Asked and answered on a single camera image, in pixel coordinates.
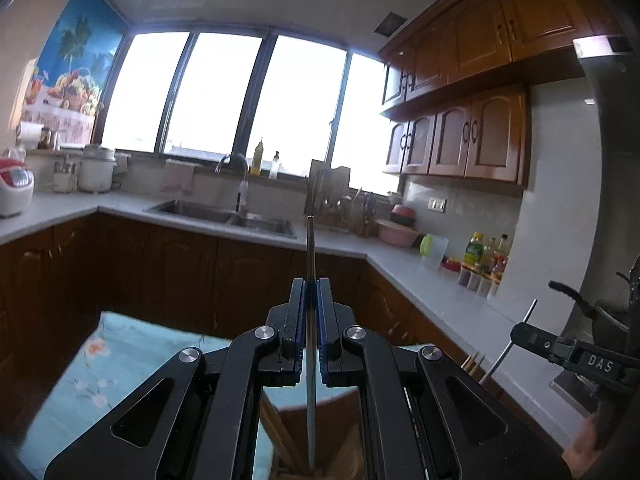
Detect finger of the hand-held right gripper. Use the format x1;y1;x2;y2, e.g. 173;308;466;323
510;324;576;363

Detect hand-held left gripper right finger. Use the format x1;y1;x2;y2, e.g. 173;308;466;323
316;278;572;480

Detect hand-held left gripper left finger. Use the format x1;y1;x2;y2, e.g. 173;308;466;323
44;279;307;480

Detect metal chopstick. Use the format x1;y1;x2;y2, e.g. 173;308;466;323
480;300;538;387
306;215;318;476

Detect wooden utensil holder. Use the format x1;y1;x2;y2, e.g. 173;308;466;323
260;390;363;480

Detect person's right hand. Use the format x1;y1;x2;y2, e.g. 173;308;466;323
561;410;603;468

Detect black wok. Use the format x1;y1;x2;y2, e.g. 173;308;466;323
547;272;636;346

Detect spice jar set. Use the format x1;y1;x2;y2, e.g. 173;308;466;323
457;262;501;300

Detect dish rack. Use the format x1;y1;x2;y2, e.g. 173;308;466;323
305;195;356;235

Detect grey kitchen countertop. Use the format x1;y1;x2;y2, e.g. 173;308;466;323
0;187;596;421

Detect pink basin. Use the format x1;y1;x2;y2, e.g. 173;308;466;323
375;219;421;247

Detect green label oil bottle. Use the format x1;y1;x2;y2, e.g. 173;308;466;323
462;231;485;268

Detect red and pink bowl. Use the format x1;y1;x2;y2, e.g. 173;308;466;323
390;204;417;227

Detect clear measuring cup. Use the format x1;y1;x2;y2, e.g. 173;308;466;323
422;234;450;271

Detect chrome faucet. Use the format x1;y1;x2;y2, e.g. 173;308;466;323
215;152;251;216

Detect steel kitchen sink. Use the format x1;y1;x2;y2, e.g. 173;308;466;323
144;199;298;240

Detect wooden lower cabinets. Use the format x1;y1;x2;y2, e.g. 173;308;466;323
0;210;566;456

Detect wooden cabinets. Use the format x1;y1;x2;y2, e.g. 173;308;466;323
0;210;566;456
377;0;626;188

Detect yellow oil bottle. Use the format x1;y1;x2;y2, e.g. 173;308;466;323
249;137;265;177

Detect pink towel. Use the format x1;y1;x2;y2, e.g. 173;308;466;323
159;159;196;196

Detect wooden upper cabinets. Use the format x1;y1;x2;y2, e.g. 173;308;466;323
377;0;626;188

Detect range hood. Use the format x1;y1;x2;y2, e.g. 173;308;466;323
572;35;640;311

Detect teal floral tablecloth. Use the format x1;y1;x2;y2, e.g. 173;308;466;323
22;310;436;480

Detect kitchen window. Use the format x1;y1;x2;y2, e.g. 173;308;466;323
100;30;401;196

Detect white electric pot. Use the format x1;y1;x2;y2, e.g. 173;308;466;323
77;144;117;193

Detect glass jars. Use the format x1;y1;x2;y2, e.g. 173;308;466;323
52;160;77;195

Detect ceiling vent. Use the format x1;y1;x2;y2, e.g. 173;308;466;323
374;12;407;37

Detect red and white rice cooker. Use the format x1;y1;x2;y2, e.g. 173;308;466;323
0;157;35;218

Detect paper towel roll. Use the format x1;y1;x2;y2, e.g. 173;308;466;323
15;121;43;150

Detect fruit wall poster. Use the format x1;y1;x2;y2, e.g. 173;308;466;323
20;0;126;148

